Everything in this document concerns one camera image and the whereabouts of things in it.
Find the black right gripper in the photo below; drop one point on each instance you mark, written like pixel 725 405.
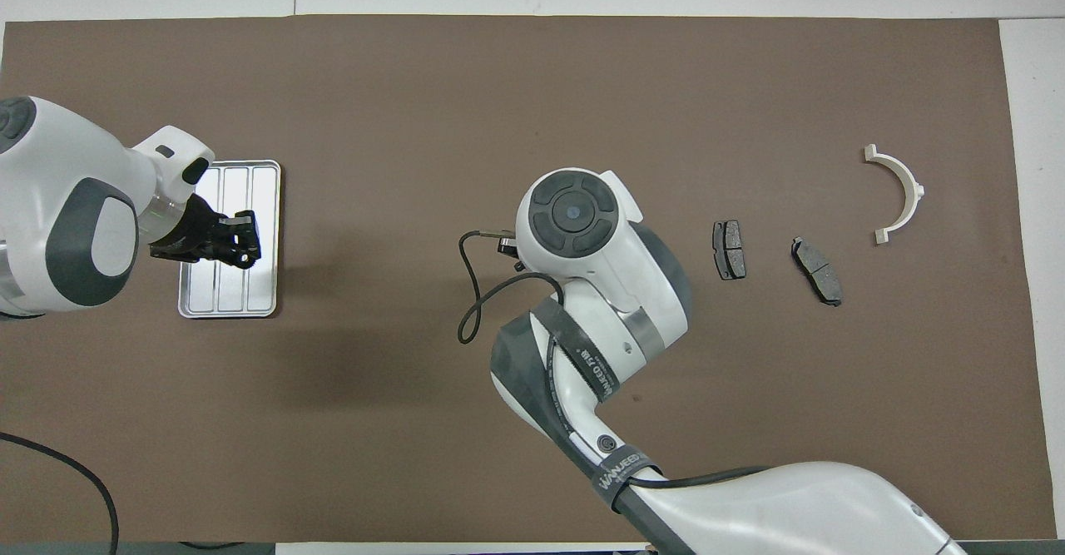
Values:
pixel 507 245

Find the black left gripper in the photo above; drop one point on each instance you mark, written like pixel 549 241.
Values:
pixel 193 235

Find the large black bearing gear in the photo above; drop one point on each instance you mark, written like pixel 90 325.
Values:
pixel 247 257

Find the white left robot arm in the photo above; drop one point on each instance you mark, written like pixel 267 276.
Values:
pixel 50 172

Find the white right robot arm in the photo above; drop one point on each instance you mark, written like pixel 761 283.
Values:
pixel 616 272

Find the silver metal tray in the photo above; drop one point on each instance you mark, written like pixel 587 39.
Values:
pixel 250 197

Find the brown table mat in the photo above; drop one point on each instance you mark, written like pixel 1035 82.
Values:
pixel 532 81

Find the dark rectangular brake pad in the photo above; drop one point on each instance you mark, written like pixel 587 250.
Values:
pixel 730 251

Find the dark elongated brake pad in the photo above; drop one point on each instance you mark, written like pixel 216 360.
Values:
pixel 817 272

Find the white curved plastic bracket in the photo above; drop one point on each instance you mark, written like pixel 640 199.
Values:
pixel 911 185

